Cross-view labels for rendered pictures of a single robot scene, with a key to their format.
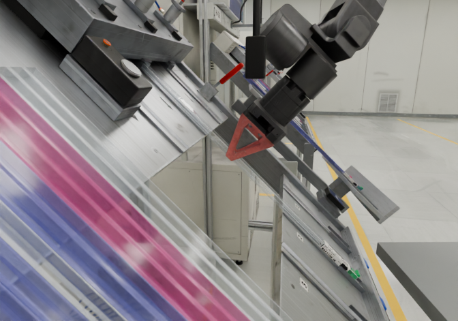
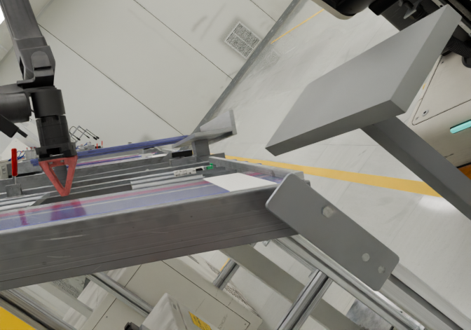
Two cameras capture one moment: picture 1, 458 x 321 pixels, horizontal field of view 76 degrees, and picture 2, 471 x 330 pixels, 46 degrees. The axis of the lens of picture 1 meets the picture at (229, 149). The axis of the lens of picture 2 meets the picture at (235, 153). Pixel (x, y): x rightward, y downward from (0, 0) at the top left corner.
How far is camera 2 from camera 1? 0.67 m
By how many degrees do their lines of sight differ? 17
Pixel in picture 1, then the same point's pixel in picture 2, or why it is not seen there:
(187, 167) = (100, 317)
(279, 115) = (57, 139)
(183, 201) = not seen: outside the picture
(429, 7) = not seen: outside the picture
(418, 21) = not seen: outside the picture
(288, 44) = (15, 104)
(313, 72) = (45, 101)
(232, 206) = (184, 293)
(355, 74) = (176, 53)
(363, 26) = (41, 56)
